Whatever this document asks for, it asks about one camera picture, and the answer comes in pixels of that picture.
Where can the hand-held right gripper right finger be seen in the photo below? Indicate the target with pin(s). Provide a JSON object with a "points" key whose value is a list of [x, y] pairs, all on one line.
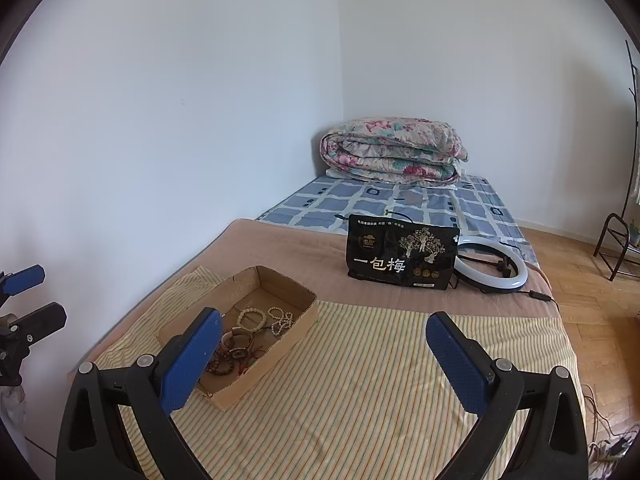
{"points": [[457, 365]]}

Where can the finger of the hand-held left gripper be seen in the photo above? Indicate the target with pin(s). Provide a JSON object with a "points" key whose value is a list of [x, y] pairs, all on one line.
{"points": [[27, 279], [45, 320]]}

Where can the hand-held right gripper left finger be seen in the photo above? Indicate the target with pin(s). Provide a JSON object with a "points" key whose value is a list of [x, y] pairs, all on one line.
{"points": [[192, 355]]}

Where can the cardboard box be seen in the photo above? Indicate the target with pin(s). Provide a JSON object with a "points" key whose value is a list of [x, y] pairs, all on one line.
{"points": [[260, 365]]}

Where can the person's left hand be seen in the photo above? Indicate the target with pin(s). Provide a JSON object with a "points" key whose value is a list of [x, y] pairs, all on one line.
{"points": [[12, 405]]}

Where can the striped towel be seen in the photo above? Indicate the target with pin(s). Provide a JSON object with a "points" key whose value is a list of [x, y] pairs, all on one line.
{"points": [[360, 370]]}

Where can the black snack bag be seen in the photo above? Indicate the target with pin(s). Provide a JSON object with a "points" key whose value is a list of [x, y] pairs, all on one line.
{"points": [[400, 260]]}

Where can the tan blanket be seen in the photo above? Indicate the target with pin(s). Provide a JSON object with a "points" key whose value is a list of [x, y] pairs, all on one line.
{"points": [[310, 255]]}

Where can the blue plaid bed sheet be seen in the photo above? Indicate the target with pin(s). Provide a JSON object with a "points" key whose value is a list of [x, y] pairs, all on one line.
{"points": [[350, 200]]}

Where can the black metal shoe rack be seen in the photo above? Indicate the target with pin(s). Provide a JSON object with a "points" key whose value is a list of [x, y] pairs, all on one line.
{"points": [[606, 220]]}

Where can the floral quilt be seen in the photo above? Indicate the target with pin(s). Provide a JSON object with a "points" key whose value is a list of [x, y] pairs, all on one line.
{"points": [[390, 150]]}

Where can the green striped hanging cloth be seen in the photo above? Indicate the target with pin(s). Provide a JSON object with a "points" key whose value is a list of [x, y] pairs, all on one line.
{"points": [[637, 185]]}

